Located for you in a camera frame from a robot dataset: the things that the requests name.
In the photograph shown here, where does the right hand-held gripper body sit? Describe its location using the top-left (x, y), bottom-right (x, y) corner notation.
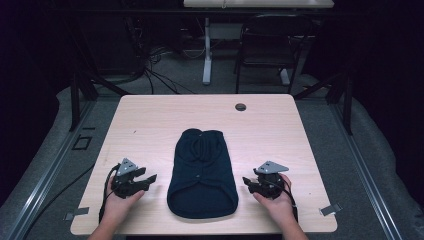
top-left (252, 160), bottom-right (290, 201)

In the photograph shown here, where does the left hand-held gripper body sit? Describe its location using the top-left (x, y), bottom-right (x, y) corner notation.
top-left (111, 157), bottom-right (148, 200)

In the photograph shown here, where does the dark blue pet garment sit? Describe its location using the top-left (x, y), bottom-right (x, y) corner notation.
top-left (166, 128), bottom-right (240, 220)

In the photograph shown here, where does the person's right hand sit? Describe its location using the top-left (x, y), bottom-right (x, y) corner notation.
top-left (252, 173), bottom-right (297, 226)

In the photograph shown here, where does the person's left hand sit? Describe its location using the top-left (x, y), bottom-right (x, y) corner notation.
top-left (104, 175), bottom-right (146, 225)

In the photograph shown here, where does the grey tape strip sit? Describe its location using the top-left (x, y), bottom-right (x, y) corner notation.
top-left (318, 203), bottom-right (343, 217)
top-left (63, 206), bottom-right (91, 222)

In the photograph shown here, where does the white desk foot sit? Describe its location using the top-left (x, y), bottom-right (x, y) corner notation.
top-left (279, 67), bottom-right (292, 87)

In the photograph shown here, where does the black folding chair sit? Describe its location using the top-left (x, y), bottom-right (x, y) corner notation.
top-left (232, 13), bottom-right (315, 96)

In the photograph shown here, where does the white desk leg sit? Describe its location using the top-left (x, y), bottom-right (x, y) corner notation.
top-left (201, 16), bottom-right (214, 86)

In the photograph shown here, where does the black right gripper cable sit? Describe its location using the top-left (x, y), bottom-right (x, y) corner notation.
top-left (280, 175), bottom-right (299, 224)

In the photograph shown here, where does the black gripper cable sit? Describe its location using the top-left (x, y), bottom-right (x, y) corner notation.
top-left (280, 175), bottom-right (299, 224)
top-left (98, 163), bottom-right (122, 224)

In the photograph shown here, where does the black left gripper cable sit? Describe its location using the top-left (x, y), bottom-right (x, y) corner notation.
top-left (98, 163), bottom-right (122, 224)

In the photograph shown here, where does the black floor cable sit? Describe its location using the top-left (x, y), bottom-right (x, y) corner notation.
top-left (22, 163), bottom-right (96, 240)

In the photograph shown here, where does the metal floor rail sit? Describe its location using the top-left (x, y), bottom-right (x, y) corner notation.
top-left (4, 99), bottom-right (98, 240)
top-left (331, 102), bottom-right (405, 240)

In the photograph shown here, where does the black metal frame stand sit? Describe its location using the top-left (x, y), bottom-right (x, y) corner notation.
top-left (67, 64), bottom-right (131, 132)
top-left (292, 68), bottom-right (355, 136)

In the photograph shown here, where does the bundle of floor cables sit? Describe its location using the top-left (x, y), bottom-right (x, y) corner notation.
top-left (141, 44), bottom-right (198, 96)

